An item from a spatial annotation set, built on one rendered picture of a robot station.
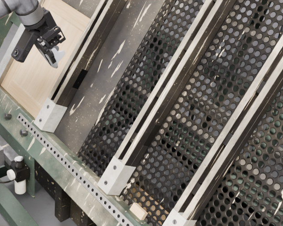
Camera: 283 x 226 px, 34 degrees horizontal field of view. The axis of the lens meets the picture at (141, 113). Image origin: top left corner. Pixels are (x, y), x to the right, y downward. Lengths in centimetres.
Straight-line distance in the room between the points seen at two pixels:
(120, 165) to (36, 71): 69
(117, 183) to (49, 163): 36
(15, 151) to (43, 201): 86
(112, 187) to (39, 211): 126
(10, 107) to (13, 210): 70
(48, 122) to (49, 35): 55
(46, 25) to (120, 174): 57
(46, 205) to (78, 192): 112
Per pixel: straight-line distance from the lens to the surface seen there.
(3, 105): 218
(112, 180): 165
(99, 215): 171
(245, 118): 142
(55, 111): 192
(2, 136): 219
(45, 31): 148
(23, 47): 146
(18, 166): 200
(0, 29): 245
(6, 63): 225
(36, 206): 289
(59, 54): 154
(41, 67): 210
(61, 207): 245
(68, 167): 182
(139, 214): 164
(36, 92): 208
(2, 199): 269
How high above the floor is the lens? 209
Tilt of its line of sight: 34 degrees down
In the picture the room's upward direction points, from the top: 8 degrees clockwise
